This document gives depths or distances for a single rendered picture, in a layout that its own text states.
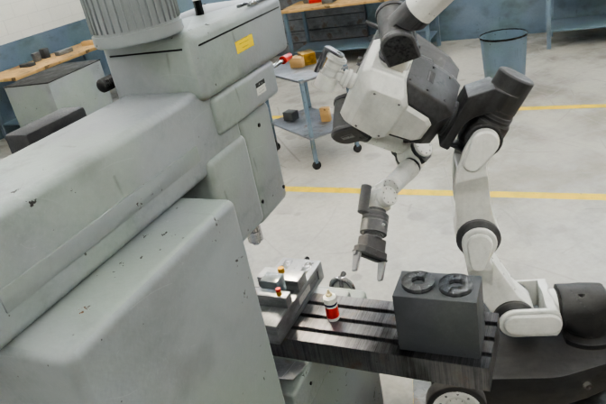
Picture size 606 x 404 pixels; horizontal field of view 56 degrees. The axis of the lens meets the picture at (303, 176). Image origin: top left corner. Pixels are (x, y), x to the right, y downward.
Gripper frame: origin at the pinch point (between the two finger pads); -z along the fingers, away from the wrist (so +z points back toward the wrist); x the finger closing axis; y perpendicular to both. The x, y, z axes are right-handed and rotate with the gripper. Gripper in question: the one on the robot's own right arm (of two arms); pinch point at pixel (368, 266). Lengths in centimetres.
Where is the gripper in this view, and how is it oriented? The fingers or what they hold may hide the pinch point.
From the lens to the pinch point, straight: 185.5
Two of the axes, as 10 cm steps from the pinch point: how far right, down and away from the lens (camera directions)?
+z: 1.8, -9.0, 4.0
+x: -8.1, -3.6, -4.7
